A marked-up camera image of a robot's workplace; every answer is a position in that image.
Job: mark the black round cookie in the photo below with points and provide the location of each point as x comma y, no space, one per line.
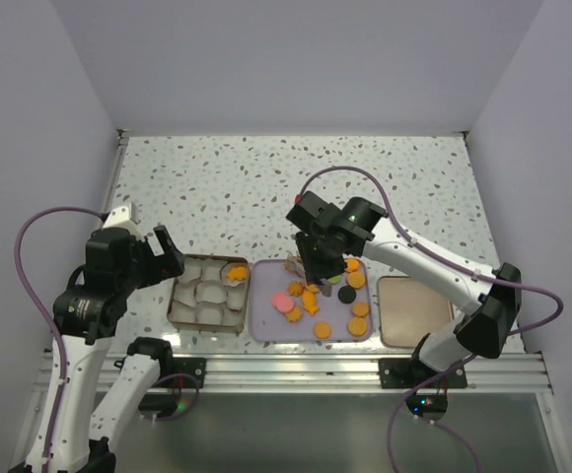
347,295

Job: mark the orange rosette cookie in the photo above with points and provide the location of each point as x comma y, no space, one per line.
296,289

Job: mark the lilac plastic tray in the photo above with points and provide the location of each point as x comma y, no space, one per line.
267,324

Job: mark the orange round cookie upper right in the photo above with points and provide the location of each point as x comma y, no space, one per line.
356,280

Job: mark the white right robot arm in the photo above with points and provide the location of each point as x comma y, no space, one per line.
488,299

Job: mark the orange flower cookie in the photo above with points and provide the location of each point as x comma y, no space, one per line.
360,309
294,315

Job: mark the orange waffle cookie bottom right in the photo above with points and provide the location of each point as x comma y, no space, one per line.
357,326

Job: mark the brown cookie tin with liners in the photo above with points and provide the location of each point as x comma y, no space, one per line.
202,299

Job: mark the aluminium mounting rail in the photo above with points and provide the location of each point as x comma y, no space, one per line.
359,374

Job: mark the orange cookie top right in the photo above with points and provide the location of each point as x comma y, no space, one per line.
352,265

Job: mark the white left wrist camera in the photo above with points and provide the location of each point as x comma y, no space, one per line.
123,217

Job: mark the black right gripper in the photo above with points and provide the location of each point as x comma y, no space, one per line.
316,270

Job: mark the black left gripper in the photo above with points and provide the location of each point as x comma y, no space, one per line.
166,265

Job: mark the orange round cookie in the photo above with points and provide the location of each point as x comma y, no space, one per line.
356,280
322,330

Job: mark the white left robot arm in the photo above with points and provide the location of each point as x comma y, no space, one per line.
75,433

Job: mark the rose gold tin lid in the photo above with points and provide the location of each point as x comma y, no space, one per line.
409,310

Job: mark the orange round cookie bottom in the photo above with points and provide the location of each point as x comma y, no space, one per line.
322,330

